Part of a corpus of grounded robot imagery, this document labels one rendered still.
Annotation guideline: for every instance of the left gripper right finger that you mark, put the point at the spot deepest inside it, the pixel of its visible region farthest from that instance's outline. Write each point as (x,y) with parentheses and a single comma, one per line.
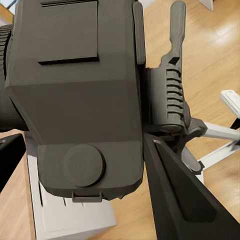
(183,208)

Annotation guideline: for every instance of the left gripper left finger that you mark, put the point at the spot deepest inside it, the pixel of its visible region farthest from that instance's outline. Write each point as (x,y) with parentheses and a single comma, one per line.
(12,149)

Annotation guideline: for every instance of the digital camera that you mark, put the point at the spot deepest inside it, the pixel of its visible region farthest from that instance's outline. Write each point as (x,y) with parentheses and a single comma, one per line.
(70,73)

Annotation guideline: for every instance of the desk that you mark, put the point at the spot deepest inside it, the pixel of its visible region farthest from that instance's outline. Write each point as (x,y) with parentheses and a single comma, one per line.
(29,212)

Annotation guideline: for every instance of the camera tripod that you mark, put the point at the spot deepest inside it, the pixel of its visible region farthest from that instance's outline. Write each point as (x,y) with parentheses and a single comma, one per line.
(167,115)

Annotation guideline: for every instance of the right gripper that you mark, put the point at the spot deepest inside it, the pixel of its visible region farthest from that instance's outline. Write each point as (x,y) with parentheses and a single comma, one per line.
(236,126)

